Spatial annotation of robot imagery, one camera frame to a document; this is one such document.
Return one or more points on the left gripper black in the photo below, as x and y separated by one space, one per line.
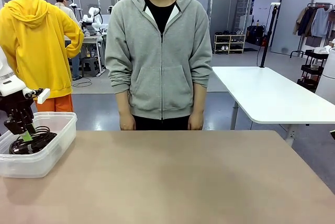
13 106

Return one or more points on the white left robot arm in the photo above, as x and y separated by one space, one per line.
8 88

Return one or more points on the person's left forearm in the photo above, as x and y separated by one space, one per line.
198 98

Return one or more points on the person's right forearm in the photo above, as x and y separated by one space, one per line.
123 102

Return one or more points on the small white robot arm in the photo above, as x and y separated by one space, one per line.
93 14

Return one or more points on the person's right hand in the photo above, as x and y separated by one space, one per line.
127 122

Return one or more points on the person's left hand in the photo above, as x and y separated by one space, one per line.
195 122

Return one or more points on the clear plastic storage box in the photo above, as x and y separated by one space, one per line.
52 150

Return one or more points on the white table leg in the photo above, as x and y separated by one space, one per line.
234 114
290 135

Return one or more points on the orange shorts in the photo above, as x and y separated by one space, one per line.
55 103

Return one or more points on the black utility cart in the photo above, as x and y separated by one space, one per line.
312 69

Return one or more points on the yellow hoodie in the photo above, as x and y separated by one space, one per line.
34 51

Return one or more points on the white table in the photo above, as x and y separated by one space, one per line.
261 90

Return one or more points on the grey step stool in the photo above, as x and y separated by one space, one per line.
87 65

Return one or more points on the light blue shirt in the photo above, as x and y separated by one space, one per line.
320 22

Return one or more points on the grey workbench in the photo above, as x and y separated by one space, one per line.
90 40

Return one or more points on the navy coat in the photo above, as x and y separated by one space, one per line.
307 22

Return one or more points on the brown coat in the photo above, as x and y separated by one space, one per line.
301 22

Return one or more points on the black pole with white top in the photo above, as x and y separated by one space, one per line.
267 38

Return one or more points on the black bags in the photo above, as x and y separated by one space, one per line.
255 34

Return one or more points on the black clothes rack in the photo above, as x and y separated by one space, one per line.
320 5

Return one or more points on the black tripod stand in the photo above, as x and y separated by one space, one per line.
74 6

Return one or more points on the wooden shoe rack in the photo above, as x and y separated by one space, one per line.
229 43

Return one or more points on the black trousers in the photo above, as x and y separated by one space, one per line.
161 123

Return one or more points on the grey zip hoodie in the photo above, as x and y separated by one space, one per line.
159 77

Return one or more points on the black undershirt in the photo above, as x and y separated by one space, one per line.
159 12

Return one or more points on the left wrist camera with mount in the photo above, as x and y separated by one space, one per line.
43 95

